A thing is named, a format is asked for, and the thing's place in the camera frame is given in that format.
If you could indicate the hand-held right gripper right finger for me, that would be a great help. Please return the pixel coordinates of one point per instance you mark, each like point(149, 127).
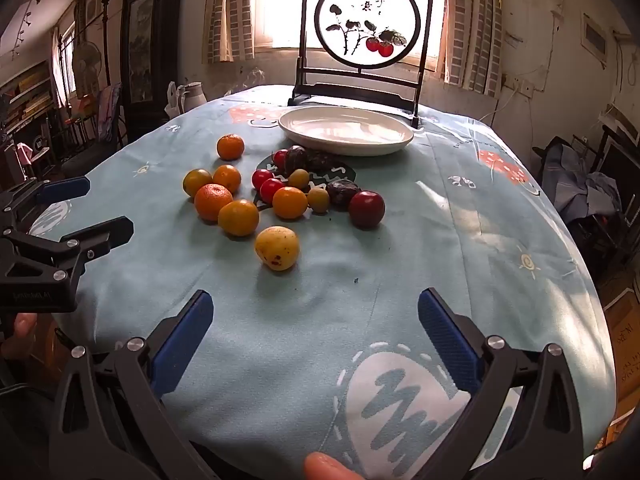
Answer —
point(447, 345)

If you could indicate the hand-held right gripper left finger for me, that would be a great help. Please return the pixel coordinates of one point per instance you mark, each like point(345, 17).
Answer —
point(182, 345)

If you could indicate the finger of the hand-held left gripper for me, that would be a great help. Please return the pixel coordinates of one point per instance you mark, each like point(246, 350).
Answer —
point(102, 237)
point(65, 188)

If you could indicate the yellow-orange citrus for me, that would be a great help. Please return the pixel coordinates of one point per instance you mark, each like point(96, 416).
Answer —
point(196, 182)
point(238, 217)

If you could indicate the large bumpy orange mandarin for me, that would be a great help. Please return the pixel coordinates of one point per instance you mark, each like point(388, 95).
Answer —
point(213, 203)

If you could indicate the yellow spotted apricot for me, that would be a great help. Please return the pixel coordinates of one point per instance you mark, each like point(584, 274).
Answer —
point(277, 248)

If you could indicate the small orange mandarin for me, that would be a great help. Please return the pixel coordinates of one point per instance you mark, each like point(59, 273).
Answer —
point(230, 147)
point(289, 202)
point(229, 177)

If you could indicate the dark red plum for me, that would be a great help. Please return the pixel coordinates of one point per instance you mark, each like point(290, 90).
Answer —
point(366, 209)

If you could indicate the red cherry tomato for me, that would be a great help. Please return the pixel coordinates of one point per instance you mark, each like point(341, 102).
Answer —
point(280, 159)
point(271, 191)
point(261, 177)

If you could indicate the dark purple wrinkled fruit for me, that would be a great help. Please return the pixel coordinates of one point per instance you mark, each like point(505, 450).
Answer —
point(325, 161)
point(297, 156)
point(342, 191)

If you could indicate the small yellow-green fruit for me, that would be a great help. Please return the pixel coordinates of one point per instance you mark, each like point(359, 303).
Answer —
point(318, 199)
point(298, 178)

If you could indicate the white oval plate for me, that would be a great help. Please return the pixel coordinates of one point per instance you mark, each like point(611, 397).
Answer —
point(345, 132)

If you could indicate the person's left hand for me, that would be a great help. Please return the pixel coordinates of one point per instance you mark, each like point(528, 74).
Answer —
point(22, 327)

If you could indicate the person's right hand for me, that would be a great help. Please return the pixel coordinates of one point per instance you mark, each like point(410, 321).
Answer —
point(327, 467)

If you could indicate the dark chair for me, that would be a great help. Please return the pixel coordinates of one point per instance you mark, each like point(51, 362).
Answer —
point(87, 155)

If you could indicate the standing fan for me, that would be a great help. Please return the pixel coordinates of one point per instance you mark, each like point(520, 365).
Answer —
point(87, 65)

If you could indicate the light blue printed tablecloth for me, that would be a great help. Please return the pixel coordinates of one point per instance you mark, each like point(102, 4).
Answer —
point(325, 290)

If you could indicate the white plastic bag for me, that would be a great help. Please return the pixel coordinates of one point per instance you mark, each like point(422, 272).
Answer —
point(171, 102)

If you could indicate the white kettle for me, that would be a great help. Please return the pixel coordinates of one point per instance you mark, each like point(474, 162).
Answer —
point(192, 95)

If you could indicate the dark coat stand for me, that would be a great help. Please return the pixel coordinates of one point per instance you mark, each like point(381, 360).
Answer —
point(106, 35)

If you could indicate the dark cabinet with picture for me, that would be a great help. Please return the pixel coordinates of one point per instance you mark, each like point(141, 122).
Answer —
point(145, 45)

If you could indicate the cardboard box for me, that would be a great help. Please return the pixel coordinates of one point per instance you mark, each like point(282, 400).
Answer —
point(622, 340)

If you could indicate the pile of blue clothes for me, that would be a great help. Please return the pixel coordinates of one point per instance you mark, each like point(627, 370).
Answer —
point(585, 185)

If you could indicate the brick pattern curtain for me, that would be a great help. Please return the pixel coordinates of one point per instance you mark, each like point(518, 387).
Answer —
point(472, 25)
point(230, 10)

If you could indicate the dark monitor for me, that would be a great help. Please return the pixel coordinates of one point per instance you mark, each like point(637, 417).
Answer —
point(622, 165)

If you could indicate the bright window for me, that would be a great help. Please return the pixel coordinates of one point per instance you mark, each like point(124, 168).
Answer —
point(285, 5)

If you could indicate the dark framed painted table screen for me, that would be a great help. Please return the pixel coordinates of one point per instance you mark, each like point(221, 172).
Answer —
point(350, 10)

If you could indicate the wall shelf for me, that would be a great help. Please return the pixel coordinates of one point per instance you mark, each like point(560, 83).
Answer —
point(25, 95)

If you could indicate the wall outlet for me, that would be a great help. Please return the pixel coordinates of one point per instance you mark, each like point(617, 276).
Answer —
point(520, 84)

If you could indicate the wall vent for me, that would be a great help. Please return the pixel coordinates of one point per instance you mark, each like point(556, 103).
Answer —
point(595, 39)

